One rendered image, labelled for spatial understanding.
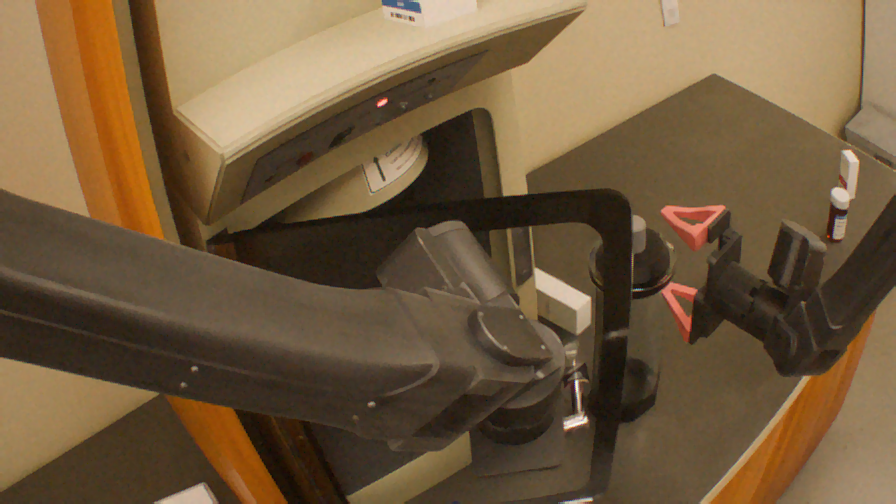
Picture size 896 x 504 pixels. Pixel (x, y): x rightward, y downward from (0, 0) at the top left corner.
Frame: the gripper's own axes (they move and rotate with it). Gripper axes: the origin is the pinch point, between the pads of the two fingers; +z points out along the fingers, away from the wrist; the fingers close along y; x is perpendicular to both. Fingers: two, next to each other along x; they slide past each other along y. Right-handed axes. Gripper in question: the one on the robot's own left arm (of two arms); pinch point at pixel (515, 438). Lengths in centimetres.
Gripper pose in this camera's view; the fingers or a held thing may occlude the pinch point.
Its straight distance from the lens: 68.0
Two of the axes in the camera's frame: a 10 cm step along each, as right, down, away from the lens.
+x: 9.9, -1.0, -0.5
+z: 0.8, 4.5, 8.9
